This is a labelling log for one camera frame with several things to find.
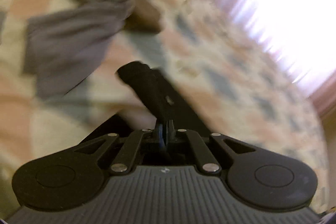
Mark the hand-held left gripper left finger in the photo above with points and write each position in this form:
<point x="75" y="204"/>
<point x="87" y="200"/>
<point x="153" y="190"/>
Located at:
<point x="160" y="134"/>

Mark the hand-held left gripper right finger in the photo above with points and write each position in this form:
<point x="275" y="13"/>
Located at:
<point x="170" y="134"/>

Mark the black garment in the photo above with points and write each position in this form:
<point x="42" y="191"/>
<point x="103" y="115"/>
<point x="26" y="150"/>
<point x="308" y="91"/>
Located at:
<point x="147" y="87"/>

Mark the checked pastel quilt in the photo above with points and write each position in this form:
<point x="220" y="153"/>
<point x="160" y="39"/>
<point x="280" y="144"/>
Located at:
<point x="223" y="87"/>

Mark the grey garment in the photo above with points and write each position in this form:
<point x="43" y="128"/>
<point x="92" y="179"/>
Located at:
<point x="71" y="37"/>

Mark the pink curtain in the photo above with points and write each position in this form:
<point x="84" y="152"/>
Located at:
<point x="275" y="16"/>

